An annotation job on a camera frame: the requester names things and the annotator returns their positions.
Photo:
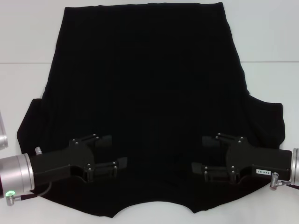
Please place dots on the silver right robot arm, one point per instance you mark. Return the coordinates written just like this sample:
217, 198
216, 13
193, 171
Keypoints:
295, 166

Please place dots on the black t-shirt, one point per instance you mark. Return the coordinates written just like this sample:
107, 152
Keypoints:
149, 93

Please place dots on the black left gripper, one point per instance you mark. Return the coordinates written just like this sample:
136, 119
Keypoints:
60, 161

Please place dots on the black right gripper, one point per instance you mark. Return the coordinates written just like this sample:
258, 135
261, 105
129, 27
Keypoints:
261, 158

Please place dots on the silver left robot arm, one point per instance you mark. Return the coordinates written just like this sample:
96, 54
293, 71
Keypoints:
16, 172

